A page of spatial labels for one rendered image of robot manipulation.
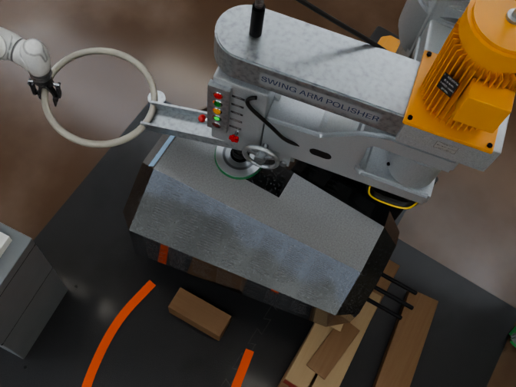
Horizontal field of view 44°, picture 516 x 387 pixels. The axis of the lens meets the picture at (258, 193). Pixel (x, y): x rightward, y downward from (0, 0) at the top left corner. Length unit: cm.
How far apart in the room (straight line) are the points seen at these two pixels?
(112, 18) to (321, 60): 241
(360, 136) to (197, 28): 221
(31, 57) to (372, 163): 136
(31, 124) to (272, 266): 180
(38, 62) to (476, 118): 165
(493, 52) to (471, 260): 221
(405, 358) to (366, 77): 177
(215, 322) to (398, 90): 167
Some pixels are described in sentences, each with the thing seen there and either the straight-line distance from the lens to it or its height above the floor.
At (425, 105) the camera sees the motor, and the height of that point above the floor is 170.
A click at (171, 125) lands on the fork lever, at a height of 90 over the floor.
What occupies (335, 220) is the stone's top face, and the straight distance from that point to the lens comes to 277.
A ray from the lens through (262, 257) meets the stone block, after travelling 277.
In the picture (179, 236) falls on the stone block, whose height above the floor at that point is 63.
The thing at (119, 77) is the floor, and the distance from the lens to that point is 402.
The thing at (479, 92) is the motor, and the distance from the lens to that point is 181.
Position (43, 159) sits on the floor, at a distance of 382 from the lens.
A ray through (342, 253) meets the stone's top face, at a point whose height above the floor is 80.
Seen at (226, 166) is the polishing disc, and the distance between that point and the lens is 278.
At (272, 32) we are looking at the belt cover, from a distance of 210.
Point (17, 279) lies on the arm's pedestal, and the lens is 284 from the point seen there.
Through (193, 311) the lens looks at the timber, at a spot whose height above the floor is 13.
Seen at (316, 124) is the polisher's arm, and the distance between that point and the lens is 228.
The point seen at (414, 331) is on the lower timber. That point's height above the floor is 9.
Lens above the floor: 333
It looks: 66 degrees down
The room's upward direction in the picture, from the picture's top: 12 degrees clockwise
